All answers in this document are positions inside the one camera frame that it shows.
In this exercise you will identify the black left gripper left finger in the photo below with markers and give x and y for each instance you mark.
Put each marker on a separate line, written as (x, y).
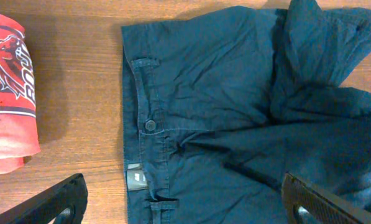
(64, 202)

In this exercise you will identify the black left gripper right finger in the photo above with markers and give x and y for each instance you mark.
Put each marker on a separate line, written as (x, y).
(308, 203)

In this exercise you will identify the navy blue shorts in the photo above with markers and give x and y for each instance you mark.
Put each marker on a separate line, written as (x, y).
(218, 108)

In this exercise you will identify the folded red t-shirt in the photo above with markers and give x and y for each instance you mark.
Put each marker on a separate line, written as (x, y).
(18, 128)

